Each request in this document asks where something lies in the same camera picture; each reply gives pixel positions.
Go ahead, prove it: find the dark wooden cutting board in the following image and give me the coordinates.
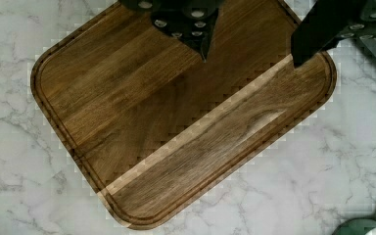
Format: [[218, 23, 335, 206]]
[[31, 0, 337, 230]]

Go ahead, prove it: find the green object with white rim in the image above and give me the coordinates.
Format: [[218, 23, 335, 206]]
[[332, 218, 376, 235]]

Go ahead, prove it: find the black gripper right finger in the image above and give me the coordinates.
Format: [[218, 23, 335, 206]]
[[291, 0, 376, 68]]

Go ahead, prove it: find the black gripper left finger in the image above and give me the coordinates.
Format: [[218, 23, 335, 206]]
[[118, 0, 224, 62]]

